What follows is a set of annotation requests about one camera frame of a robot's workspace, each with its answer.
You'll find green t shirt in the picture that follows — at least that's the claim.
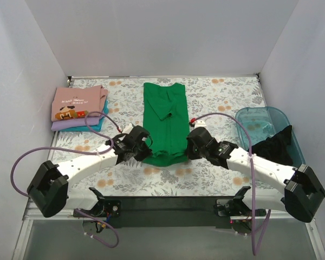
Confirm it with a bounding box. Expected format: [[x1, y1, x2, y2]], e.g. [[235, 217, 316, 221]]
[[143, 82, 190, 167]]

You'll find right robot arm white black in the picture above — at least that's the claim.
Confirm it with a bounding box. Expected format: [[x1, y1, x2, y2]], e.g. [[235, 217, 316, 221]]
[[186, 127, 325, 223]]

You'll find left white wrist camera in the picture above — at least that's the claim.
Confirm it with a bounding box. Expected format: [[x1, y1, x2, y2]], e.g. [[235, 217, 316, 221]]
[[122, 123, 135, 134]]

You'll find lilac folded t shirt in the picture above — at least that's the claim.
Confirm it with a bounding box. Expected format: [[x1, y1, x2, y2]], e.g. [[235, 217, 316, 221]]
[[51, 116, 105, 132]]

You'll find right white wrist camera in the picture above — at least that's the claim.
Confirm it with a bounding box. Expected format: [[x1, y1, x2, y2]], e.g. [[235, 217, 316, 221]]
[[193, 120, 206, 129]]

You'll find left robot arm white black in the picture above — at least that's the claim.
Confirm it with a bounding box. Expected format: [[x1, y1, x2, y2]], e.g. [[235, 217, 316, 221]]
[[27, 125, 152, 218]]

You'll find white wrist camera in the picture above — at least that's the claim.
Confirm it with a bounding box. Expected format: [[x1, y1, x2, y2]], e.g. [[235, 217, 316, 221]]
[[122, 123, 135, 134], [193, 120, 206, 129]]

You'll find aluminium frame rail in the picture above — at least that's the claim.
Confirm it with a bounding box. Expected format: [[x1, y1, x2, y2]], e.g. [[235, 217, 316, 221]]
[[14, 203, 325, 259]]

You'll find floral patterned table mat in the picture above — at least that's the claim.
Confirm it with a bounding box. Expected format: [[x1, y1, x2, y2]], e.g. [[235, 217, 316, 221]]
[[42, 76, 293, 197]]

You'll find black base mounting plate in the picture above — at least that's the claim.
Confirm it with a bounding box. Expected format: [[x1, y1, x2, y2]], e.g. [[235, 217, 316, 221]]
[[82, 196, 251, 229]]

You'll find black t shirt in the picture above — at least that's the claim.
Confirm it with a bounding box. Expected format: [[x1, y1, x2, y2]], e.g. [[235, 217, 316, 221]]
[[251, 125, 293, 166]]

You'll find pink folded printed t shirt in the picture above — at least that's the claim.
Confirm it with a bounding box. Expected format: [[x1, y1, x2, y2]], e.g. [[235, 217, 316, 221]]
[[51, 85, 108, 122]]

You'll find teal folded t shirt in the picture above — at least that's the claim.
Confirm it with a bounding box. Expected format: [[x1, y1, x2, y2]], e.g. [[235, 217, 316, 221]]
[[60, 100, 109, 133]]

